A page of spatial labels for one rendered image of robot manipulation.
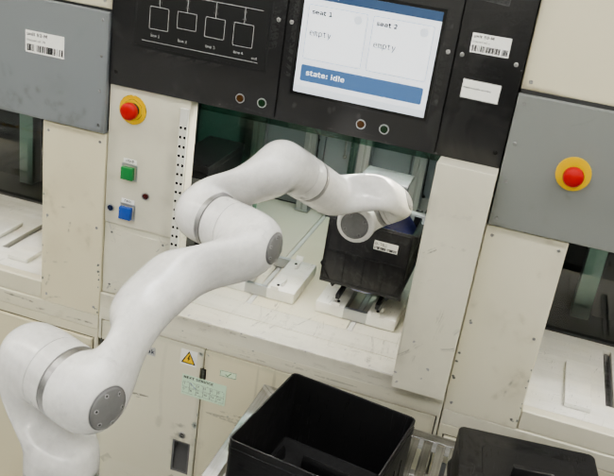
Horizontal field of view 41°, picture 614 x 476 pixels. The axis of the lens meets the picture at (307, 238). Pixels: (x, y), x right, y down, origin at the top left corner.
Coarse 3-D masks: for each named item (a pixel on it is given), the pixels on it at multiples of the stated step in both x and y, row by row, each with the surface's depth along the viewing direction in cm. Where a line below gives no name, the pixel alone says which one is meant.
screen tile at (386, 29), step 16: (384, 32) 164; (400, 32) 163; (416, 32) 162; (432, 32) 162; (368, 48) 166; (416, 48) 164; (368, 64) 167; (384, 64) 166; (400, 64) 166; (416, 64) 165
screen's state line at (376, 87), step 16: (304, 64) 171; (304, 80) 173; (320, 80) 172; (336, 80) 171; (352, 80) 170; (368, 80) 169; (384, 80) 168; (384, 96) 169; (400, 96) 168; (416, 96) 167
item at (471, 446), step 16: (464, 432) 175; (480, 432) 176; (464, 448) 170; (480, 448) 171; (496, 448) 171; (512, 448) 172; (528, 448) 173; (544, 448) 174; (560, 448) 175; (448, 464) 180; (464, 464) 165; (480, 464) 166; (496, 464) 166; (512, 464) 167; (528, 464) 168; (544, 464) 169; (560, 464) 169; (576, 464) 170; (592, 464) 171
